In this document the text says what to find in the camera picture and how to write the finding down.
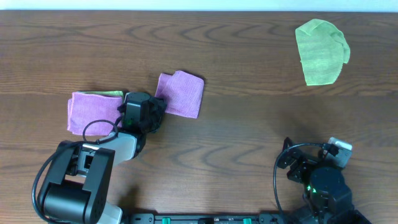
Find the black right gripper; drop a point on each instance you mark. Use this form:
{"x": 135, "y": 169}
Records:
{"x": 305, "y": 162}

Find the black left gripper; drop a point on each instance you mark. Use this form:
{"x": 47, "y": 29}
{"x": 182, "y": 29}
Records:
{"x": 157, "y": 110}

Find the purple microfiber cloth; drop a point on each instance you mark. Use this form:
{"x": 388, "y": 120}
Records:
{"x": 182, "y": 92}

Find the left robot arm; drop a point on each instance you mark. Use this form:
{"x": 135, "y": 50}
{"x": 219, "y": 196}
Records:
{"x": 72, "y": 184}

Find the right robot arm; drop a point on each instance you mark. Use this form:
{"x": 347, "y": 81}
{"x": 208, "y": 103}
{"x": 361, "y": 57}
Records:
{"x": 318, "y": 167}

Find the folded green cloth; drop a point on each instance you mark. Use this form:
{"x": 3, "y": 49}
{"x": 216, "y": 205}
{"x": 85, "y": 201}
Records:
{"x": 106, "y": 93}

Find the folded purple cloth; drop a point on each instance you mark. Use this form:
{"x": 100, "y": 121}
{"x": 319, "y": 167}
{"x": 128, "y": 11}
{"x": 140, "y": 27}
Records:
{"x": 85, "y": 108}

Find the light green crumpled cloth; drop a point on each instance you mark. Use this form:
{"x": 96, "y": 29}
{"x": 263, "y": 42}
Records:
{"x": 323, "y": 51}

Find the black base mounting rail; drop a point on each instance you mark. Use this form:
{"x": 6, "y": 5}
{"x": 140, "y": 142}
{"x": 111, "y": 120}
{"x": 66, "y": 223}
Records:
{"x": 149, "y": 218}

